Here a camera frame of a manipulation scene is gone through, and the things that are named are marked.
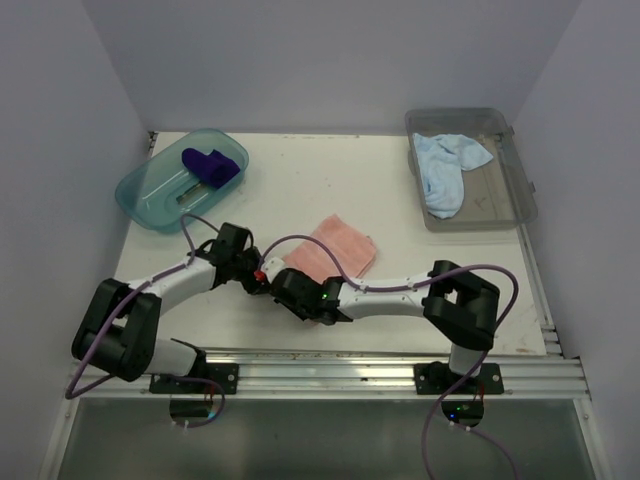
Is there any pink towel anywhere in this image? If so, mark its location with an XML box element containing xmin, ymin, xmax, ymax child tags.
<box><xmin>282</xmin><ymin>214</ymin><xmax>377</xmax><ymax>284</ymax></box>

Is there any dark purple towel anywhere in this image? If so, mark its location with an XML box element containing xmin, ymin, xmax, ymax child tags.
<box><xmin>181</xmin><ymin>148</ymin><xmax>241</xmax><ymax>189</ymax></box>

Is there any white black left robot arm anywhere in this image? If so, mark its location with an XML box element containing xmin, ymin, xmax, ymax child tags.
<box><xmin>71</xmin><ymin>223</ymin><xmax>263</xmax><ymax>393</ymax></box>

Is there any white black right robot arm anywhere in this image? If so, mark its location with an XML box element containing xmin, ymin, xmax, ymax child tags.
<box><xmin>262</xmin><ymin>258</ymin><xmax>500</xmax><ymax>393</ymax></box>

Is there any teal plastic tub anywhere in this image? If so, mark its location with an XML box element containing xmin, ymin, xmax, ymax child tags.
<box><xmin>115</xmin><ymin>129</ymin><xmax>249</xmax><ymax>234</ymax></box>

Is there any light blue towel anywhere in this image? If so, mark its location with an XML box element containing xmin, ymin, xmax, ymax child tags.
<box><xmin>411</xmin><ymin>133</ymin><xmax>494</xmax><ymax>219</ymax></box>

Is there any clear grey plastic bin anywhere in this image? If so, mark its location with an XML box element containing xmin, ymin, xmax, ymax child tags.
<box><xmin>405</xmin><ymin>108</ymin><xmax>537</xmax><ymax>233</ymax></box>

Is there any aluminium mounting rail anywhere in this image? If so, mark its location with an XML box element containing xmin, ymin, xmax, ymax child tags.
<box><xmin>64</xmin><ymin>349</ymin><xmax>594</xmax><ymax>401</ymax></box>

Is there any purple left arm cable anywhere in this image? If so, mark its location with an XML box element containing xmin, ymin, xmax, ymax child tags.
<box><xmin>64</xmin><ymin>214</ymin><xmax>226</xmax><ymax>429</ymax></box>

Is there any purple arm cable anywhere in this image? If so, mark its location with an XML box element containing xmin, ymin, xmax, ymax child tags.
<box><xmin>259</xmin><ymin>234</ymin><xmax>521</xmax><ymax>480</ymax></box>
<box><xmin>64</xmin><ymin>214</ymin><xmax>226</xmax><ymax>429</ymax></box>

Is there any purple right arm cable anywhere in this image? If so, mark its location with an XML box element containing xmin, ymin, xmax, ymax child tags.
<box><xmin>259</xmin><ymin>234</ymin><xmax>521</xmax><ymax>480</ymax></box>

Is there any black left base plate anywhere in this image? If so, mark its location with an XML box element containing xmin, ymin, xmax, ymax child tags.
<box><xmin>149</xmin><ymin>363</ymin><xmax>239</xmax><ymax>395</ymax></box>

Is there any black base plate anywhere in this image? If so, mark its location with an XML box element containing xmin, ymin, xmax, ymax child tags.
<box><xmin>413</xmin><ymin>361</ymin><xmax>505</xmax><ymax>395</ymax></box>
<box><xmin>149</xmin><ymin>363</ymin><xmax>239</xmax><ymax>395</ymax></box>

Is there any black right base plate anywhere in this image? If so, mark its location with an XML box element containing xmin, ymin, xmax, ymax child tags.
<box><xmin>413</xmin><ymin>361</ymin><xmax>505</xmax><ymax>395</ymax></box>

